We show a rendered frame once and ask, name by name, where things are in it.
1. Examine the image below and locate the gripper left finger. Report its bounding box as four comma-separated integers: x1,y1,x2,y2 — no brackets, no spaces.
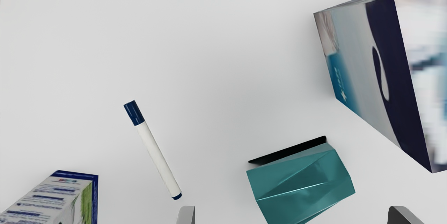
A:
176,206,196,224

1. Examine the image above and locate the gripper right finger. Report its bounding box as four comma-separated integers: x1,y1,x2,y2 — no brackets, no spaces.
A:
387,206,425,224

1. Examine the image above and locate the large blue and white carton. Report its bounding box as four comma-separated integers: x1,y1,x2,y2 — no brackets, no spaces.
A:
313,0,447,174

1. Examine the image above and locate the small white and blue box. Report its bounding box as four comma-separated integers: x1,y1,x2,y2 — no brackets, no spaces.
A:
0,170,99,224

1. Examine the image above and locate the white marker with blue cap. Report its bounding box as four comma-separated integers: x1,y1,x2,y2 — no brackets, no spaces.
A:
124,100,182,200

